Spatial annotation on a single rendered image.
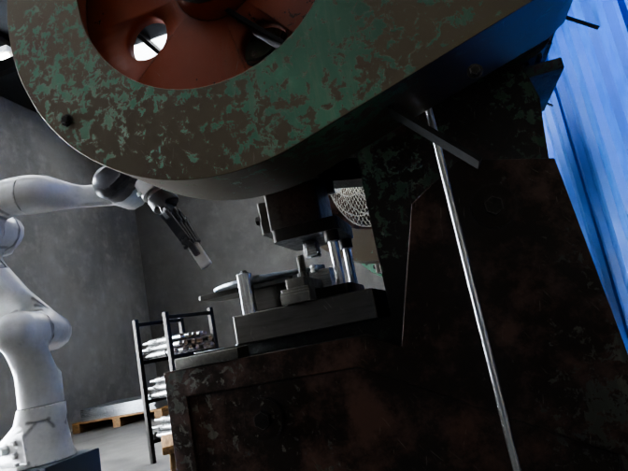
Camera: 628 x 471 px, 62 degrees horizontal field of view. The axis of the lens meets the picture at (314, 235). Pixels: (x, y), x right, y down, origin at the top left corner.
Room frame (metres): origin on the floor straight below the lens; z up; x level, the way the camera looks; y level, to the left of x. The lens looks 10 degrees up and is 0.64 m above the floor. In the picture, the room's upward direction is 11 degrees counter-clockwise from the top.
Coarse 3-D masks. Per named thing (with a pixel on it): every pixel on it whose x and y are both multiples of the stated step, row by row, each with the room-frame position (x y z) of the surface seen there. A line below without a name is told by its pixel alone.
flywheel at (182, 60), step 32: (96, 0) 0.94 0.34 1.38; (128, 0) 0.93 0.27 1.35; (160, 0) 0.91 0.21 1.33; (192, 0) 0.84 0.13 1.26; (224, 0) 0.85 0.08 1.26; (256, 0) 0.87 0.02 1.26; (288, 0) 0.86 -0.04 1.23; (96, 32) 0.95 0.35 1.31; (128, 32) 0.94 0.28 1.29; (192, 32) 0.90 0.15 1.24; (224, 32) 0.89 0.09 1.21; (288, 32) 0.86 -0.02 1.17; (128, 64) 0.93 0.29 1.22; (160, 64) 0.92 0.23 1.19; (192, 64) 0.90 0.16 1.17; (224, 64) 0.89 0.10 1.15
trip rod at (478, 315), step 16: (432, 112) 0.92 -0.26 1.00; (448, 176) 0.92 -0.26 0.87; (448, 192) 0.92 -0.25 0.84; (464, 256) 0.92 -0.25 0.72; (464, 272) 0.92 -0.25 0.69; (480, 320) 0.92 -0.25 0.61; (480, 336) 0.92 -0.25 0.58; (496, 384) 0.92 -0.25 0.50; (496, 400) 0.92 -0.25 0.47; (512, 448) 0.92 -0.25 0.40; (512, 464) 0.92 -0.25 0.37
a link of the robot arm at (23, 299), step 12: (0, 276) 1.37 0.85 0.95; (12, 276) 1.40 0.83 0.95; (0, 288) 1.36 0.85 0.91; (12, 288) 1.38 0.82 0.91; (24, 288) 1.41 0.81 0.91; (0, 300) 1.36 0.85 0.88; (12, 300) 1.38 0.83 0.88; (24, 300) 1.41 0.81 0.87; (36, 300) 1.43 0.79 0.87; (0, 312) 1.38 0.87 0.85; (12, 312) 1.41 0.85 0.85; (48, 312) 1.42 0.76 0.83; (60, 324) 1.44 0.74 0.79; (60, 336) 1.44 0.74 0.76
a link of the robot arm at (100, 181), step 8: (104, 168) 1.30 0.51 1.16; (96, 176) 1.31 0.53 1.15; (104, 176) 1.30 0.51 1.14; (112, 176) 1.30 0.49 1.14; (120, 176) 1.30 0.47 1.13; (128, 176) 1.31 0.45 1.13; (96, 184) 1.31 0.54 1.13; (104, 184) 1.31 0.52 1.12; (112, 184) 1.30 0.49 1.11; (120, 184) 1.31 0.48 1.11; (128, 184) 1.33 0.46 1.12; (96, 192) 1.32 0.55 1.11; (104, 192) 1.31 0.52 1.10; (112, 192) 1.32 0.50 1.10; (120, 192) 1.33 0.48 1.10; (128, 192) 1.35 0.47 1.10; (112, 200) 1.35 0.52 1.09; (120, 200) 1.36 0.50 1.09
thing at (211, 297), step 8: (272, 280) 1.23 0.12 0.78; (280, 280) 1.22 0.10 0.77; (256, 288) 1.24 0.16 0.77; (264, 288) 1.25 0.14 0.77; (272, 288) 1.25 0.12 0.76; (280, 288) 1.28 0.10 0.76; (200, 296) 1.27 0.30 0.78; (208, 296) 1.27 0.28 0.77; (216, 296) 1.26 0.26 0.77; (224, 296) 1.29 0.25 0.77; (232, 296) 1.33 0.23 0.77; (256, 296) 1.26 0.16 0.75; (264, 296) 1.25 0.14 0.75; (272, 296) 1.25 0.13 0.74; (264, 304) 1.26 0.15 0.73; (272, 304) 1.25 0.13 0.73; (280, 304) 1.26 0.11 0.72
